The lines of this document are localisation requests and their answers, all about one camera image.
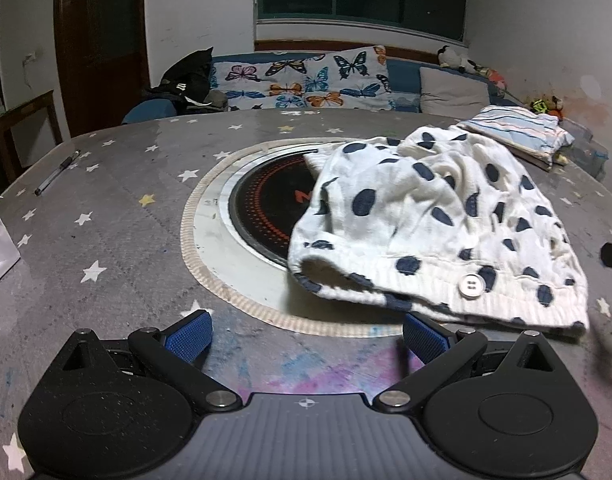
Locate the striped folded cloth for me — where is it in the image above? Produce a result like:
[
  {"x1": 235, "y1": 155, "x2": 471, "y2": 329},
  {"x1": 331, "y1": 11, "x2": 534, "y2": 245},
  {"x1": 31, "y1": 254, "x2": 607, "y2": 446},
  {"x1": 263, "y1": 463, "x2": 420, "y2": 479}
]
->
[{"x1": 456, "y1": 105, "x2": 575, "y2": 168}]

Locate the grey pillow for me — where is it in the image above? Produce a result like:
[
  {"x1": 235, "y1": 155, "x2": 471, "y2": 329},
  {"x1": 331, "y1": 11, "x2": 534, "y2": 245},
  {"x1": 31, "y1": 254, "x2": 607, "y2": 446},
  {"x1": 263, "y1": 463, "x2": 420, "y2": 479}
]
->
[{"x1": 420, "y1": 66, "x2": 490, "y2": 116}]

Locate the black and white plush toy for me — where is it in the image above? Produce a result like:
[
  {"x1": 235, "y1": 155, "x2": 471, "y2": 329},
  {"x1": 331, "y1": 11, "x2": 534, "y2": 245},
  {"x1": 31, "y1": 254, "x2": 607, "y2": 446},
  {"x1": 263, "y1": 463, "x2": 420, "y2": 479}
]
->
[{"x1": 437, "y1": 45, "x2": 486, "y2": 73}]

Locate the grey star print tablecloth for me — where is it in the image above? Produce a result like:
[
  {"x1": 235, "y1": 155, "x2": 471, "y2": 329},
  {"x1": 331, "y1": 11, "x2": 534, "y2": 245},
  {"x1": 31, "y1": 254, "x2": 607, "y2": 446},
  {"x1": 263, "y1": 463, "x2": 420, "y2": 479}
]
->
[{"x1": 0, "y1": 107, "x2": 612, "y2": 480}]

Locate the round black induction cooktop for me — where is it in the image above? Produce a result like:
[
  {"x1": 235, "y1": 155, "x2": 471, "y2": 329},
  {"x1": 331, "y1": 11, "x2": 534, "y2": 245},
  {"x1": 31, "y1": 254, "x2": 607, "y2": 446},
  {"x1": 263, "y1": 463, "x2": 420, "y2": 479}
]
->
[{"x1": 229, "y1": 152, "x2": 327, "y2": 268}]

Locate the black pen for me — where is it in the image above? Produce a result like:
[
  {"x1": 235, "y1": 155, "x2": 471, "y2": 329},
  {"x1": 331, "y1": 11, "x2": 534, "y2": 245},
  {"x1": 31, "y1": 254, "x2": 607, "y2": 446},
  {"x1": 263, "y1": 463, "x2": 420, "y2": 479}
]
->
[{"x1": 34, "y1": 150, "x2": 81, "y2": 196}]

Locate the clear plastic container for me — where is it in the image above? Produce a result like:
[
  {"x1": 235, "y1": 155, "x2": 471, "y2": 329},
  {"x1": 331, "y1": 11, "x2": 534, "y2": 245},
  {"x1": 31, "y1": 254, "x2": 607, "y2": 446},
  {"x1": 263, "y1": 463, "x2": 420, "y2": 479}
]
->
[{"x1": 560, "y1": 119, "x2": 609, "y2": 176}]

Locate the yellow green toy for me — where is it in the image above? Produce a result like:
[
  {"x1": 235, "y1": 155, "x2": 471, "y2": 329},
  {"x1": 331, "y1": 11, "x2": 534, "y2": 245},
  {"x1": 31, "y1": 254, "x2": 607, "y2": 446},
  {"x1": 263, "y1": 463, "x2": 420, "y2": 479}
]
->
[{"x1": 530, "y1": 97, "x2": 566, "y2": 117}]

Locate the brown wooden door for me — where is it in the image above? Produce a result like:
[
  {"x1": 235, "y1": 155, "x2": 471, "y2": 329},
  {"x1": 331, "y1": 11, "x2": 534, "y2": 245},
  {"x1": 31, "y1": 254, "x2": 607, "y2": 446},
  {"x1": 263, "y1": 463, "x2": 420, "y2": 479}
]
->
[{"x1": 53, "y1": 0, "x2": 149, "y2": 138}]

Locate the wooden side table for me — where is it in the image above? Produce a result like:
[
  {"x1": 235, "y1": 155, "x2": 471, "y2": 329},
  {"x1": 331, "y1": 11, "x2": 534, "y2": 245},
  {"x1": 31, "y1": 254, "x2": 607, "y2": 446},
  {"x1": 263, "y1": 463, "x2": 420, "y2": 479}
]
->
[{"x1": 0, "y1": 90, "x2": 64, "y2": 171}]

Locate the butterfly print pillow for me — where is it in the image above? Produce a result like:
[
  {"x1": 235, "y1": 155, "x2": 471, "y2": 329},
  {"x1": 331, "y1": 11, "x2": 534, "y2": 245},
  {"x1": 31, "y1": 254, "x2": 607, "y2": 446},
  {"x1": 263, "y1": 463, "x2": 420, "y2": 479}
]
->
[{"x1": 208, "y1": 46, "x2": 391, "y2": 112}]

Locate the blue sofa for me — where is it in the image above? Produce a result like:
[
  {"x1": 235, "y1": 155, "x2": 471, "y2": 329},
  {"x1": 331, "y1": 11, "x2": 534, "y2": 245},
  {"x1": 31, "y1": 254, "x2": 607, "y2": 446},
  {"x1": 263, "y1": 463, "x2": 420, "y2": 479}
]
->
[{"x1": 122, "y1": 52, "x2": 536, "y2": 126}]

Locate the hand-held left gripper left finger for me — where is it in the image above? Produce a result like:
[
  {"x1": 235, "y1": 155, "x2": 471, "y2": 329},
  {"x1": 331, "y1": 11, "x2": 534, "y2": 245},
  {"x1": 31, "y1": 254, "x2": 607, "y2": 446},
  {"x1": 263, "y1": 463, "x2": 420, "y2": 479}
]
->
[{"x1": 51, "y1": 310, "x2": 237, "y2": 413}]

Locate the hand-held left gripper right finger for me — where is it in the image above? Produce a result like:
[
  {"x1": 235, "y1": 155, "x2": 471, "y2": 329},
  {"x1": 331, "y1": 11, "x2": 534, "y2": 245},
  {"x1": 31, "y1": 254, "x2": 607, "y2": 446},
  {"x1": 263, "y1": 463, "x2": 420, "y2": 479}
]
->
[{"x1": 376, "y1": 312, "x2": 570, "y2": 413}]

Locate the black bag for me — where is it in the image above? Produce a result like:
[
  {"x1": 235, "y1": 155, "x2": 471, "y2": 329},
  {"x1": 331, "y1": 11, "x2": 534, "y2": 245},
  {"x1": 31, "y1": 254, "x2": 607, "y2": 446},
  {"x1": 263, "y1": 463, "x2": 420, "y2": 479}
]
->
[{"x1": 146, "y1": 47, "x2": 229, "y2": 111}]

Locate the white polka dot garment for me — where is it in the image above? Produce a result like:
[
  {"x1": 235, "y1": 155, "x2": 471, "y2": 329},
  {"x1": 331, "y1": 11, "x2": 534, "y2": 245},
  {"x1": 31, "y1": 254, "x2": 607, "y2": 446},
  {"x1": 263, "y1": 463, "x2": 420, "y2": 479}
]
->
[{"x1": 287, "y1": 126, "x2": 590, "y2": 338}]

